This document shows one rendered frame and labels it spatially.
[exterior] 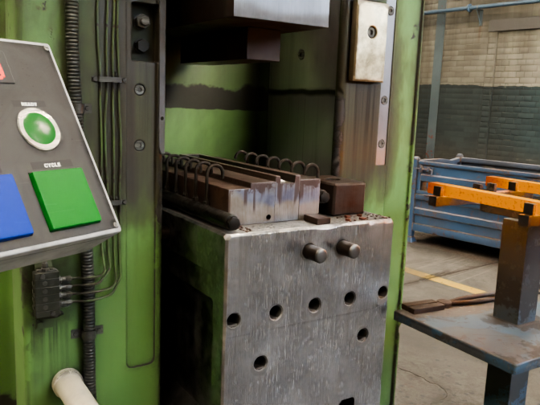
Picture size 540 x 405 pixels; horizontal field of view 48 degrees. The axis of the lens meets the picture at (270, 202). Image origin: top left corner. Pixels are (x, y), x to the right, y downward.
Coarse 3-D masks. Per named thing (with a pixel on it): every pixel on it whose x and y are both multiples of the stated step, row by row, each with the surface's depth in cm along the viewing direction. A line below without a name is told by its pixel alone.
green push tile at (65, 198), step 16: (32, 176) 71; (48, 176) 72; (64, 176) 74; (80, 176) 76; (48, 192) 72; (64, 192) 73; (80, 192) 75; (48, 208) 71; (64, 208) 72; (80, 208) 74; (96, 208) 76; (48, 224) 70; (64, 224) 71; (80, 224) 74
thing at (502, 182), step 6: (486, 180) 142; (492, 180) 141; (498, 180) 139; (504, 180) 138; (510, 180) 137; (516, 180) 136; (522, 180) 137; (498, 186) 139; (504, 186) 138; (522, 186) 134; (528, 186) 133; (534, 186) 132; (528, 192) 133; (534, 192) 132
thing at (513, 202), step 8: (432, 184) 126; (440, 184) 124; (448, 184) 124; (432, 192) 126; (448, 192) 122; (456, 192) 120; (464, 192) 118; (472, 192) 117; (480, 192) 115; (488, 192) 115; (472, 200) 117; (480, 200) 115; (488, 200) 114; (496, 200) 112; (504, 200) 111; (512, 200) 109; (520, 200) 108; (528, 200) 107; (536, 200) 107; (512, 208) 109; (520, 208) 108
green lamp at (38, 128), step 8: (32, 112) 75; (24, 120) 74; (32, 120) 74; (40, 120) 75; (48, 120) 77; (24, 128) 73; (32, 128) 74; (40, 128) 75; (48, 128) 76; (32, 136) 74; (40, 136) 74; (48, 136) 75
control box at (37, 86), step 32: (0, 64) 74; (32, 64) 78; (0, 96) 73; (32, 96) 76; (64, 96) 81; (0, 128) 71; (64, 128) 78; (0, 160) 69; (32, 160) 72; (64, 160) 76; (32, 192) 71; (96, 192) 78; (32, 224) 69; (96, 224) 76; (0, 256) 65; (32, 256) 71
